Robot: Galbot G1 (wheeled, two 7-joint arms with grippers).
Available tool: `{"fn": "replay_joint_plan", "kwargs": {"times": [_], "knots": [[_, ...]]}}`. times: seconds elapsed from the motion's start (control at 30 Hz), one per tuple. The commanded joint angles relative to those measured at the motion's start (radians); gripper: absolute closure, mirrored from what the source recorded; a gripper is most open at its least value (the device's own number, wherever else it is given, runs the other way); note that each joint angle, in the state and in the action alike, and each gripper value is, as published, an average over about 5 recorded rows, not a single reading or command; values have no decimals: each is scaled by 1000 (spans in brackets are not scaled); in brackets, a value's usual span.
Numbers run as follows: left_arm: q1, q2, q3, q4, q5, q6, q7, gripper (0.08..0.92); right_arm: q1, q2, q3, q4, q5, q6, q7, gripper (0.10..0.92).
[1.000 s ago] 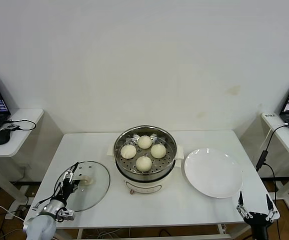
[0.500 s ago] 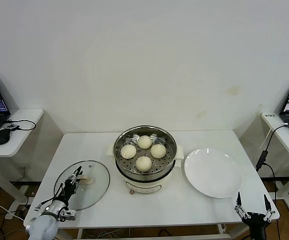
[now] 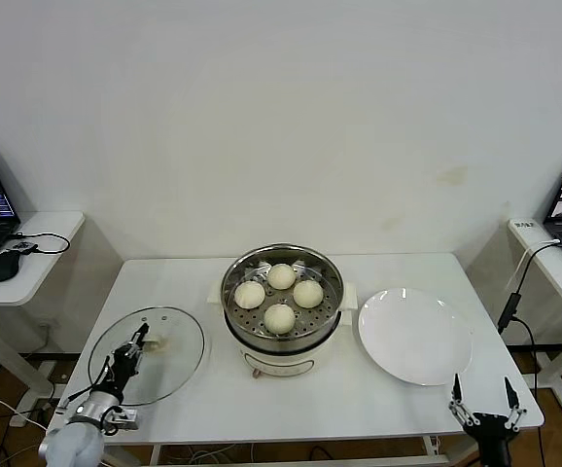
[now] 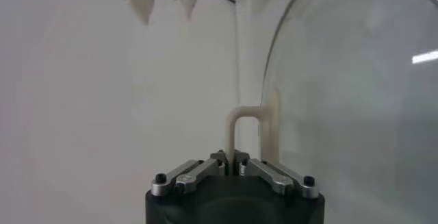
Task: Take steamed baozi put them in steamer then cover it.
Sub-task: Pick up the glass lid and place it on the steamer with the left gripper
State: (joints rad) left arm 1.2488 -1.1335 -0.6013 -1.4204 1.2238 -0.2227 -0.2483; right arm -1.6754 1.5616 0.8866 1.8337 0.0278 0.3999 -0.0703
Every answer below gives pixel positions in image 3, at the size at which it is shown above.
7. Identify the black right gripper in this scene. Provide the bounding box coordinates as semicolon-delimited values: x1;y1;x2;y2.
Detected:
447;373;526;467

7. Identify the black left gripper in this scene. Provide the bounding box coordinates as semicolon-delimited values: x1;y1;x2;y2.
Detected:
104;322;152;393

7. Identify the round glass lid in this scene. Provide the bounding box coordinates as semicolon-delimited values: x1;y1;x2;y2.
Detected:
88;305;208;408

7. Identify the white steamed baozi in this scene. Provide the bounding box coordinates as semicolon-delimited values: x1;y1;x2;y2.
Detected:
293;280;325;308
266;263;297;290
263;303;296;336
234;280;266;310

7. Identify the stainless steel steamer basket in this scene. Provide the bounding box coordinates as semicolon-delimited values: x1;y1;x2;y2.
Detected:
206;241;360;342

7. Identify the white round plate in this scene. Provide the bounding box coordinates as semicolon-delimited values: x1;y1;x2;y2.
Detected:
357;287;474;386

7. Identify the white side desk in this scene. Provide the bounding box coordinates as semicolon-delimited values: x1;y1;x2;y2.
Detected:
506;217;562;415
0;211;87;429

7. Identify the white floor power strip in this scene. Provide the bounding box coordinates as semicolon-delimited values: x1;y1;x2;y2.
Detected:
11;398;61;429

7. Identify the cream electric cooker pot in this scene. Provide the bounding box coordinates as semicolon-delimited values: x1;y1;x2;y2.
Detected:
225;310;343;380

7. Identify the black computer mouse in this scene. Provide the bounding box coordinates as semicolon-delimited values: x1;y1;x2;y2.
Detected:
0;251;22;283

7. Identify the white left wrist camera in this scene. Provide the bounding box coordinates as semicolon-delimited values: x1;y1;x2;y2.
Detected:
107;408;141;432

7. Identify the black cable with adapter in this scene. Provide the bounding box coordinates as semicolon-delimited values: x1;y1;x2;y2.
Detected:
497;240;562;390

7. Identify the thin black desk cable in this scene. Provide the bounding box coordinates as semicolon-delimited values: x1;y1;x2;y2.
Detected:
11;232;71;257

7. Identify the white cable bundle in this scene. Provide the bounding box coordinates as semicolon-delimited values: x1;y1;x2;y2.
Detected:
183;447;228;466

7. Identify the thin white cable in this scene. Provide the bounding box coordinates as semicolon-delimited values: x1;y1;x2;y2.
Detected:
506;236;562;293

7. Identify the black floor cable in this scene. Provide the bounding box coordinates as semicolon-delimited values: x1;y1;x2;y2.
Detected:
307;445;340;461

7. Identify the white table frame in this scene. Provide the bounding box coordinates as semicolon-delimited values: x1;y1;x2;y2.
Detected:
110;427;501;467

